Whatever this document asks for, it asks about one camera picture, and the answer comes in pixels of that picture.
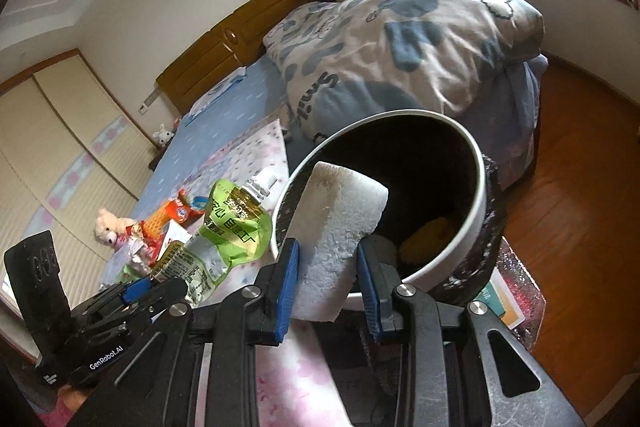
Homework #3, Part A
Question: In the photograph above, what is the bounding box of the green drink pouch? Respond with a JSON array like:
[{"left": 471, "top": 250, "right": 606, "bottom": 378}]
[{"left": 150, "top": 172, "right": 279, "bottom": 308}]

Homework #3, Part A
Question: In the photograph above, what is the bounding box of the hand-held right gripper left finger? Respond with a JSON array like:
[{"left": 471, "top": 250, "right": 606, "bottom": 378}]
[{"left": 70, "top": 239, "right": 301, "bottom": 427}]

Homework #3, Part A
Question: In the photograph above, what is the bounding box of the blue bed sheet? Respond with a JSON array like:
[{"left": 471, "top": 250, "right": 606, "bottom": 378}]
[{"left": 135, "top": 57, "right": 301, "bottom": 220}]

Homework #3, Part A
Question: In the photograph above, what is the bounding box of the yellow wrapper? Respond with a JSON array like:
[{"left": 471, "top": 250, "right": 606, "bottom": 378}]
[{"left": 399, "top": 217, "right": 454, "bottom": 264}]

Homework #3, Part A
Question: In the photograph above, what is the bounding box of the cream sliding wardrobe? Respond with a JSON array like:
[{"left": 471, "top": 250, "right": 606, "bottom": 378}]
[{"left": 0, "top": 49, "right": 156, "bottom": 308}]

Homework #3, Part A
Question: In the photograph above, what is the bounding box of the green orange book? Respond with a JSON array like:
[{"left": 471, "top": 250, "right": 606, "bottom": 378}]
[{"left": 470, "top": 267, "right": 529, "bottom": 333}]

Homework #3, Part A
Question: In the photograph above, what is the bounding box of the red snack packet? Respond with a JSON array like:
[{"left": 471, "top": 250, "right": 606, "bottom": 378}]
[{"left": 127, "top": 222, "right": 166, "bottom": 264}]

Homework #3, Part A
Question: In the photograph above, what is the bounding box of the beige teddy bear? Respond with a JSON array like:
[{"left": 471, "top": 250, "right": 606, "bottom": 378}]
[{"left": 94, "top": 207, "right": 138, "bottom": 252}]

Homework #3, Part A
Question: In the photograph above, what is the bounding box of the white foam block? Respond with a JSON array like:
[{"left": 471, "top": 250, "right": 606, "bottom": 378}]
[{"left": 292, "top": 161, "right": 390, "bottom": 323}]

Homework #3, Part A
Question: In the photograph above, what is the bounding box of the glittery plastic bag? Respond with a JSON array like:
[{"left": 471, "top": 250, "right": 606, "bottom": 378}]
[{"left": 495, "top": 237, "right": 547, "bottom": 360}]

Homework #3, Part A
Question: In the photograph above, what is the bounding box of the blue grey printed quilt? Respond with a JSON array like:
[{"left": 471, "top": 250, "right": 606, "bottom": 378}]
[{"left": 262, "top": 0, "right": 546, "bottom": 145}]

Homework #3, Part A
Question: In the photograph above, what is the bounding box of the white round bin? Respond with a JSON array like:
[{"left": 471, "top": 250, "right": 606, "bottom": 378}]
[{"left": 270, "top": 109, "right": 508, "bottom": 306}]

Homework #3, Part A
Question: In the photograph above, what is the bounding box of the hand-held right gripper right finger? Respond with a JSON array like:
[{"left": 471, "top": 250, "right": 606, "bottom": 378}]
[{"left": 356, "top": 237, "right": 586, "bottom": 427}]

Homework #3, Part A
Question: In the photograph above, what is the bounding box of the white plush rabbit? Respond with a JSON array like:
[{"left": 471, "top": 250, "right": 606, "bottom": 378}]
[{"left": 152, "top": 123, "right": 176, "bottom": 146}]

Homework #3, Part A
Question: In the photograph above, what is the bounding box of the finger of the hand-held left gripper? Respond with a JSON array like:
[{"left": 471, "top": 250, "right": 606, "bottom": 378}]
[
  {"left": 97, "top": 278, "right": 153, "bottom": 308},
  {"left": 127, "top": 278, "right": 192, "bottom": 333}
]

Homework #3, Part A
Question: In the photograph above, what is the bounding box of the wooden headboard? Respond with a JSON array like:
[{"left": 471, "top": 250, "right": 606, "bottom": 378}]
[{"left": 156, "top": 0, "right": 321, "bottom": 115}]

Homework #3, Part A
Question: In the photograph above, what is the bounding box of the blue white pillow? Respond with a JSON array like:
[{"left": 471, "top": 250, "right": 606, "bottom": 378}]
[{"left": 182, "top": 69, "right": 248, "bottom": 128}]

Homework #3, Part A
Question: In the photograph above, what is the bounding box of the blue orange snack packet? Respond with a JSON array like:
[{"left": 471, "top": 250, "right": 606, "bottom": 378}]
[{"left": 142, "top": 189, "right": 207, "bottom": 238}]

